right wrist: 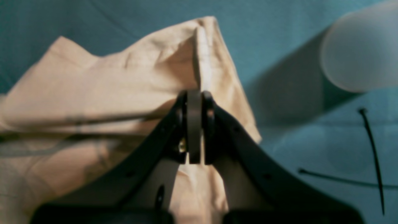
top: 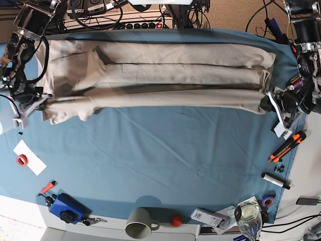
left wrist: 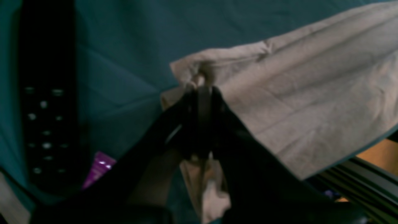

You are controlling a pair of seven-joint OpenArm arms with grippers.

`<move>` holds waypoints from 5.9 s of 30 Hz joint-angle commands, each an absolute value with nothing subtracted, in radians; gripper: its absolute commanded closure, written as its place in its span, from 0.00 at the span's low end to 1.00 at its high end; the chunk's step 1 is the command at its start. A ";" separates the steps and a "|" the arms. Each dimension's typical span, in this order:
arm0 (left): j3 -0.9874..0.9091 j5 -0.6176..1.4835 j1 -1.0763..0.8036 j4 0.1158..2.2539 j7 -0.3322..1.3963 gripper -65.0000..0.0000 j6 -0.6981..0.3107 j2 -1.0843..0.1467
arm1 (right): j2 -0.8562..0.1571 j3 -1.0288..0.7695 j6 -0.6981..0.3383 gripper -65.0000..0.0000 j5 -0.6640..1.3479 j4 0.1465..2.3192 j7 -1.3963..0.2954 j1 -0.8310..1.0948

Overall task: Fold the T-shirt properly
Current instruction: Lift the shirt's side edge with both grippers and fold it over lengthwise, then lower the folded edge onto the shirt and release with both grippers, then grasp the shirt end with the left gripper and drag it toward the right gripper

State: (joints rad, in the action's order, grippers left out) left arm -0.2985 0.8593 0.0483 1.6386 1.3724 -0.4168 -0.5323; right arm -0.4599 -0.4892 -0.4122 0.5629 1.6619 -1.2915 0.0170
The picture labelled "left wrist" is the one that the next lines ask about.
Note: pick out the black remote control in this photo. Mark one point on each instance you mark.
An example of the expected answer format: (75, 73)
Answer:
(48, 93)

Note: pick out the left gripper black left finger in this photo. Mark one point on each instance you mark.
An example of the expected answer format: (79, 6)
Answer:
(135, 190)

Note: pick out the blue table cloth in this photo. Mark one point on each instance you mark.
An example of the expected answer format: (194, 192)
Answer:
(124, 49)

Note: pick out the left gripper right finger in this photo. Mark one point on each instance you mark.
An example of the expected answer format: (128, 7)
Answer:
(261, 189)

